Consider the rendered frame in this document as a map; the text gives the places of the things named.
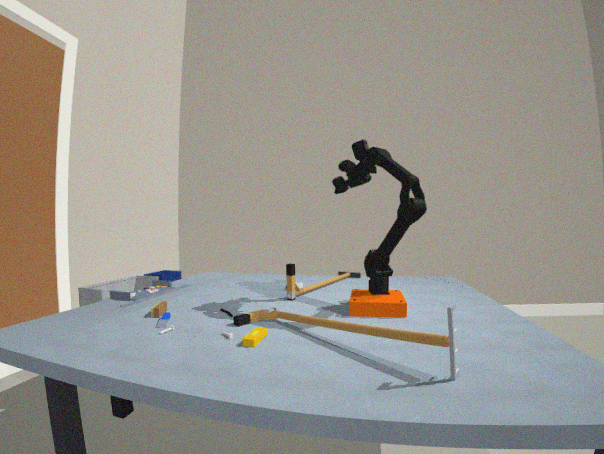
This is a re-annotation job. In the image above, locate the yellow rectangular block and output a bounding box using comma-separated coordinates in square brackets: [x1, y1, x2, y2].
[242, 327, 267, 348]

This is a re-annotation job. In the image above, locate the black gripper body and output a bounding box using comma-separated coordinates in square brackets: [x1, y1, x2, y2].
[332, 166, 372, 193]

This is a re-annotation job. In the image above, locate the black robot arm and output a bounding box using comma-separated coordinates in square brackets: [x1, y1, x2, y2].
[339, 139, 427, 295]

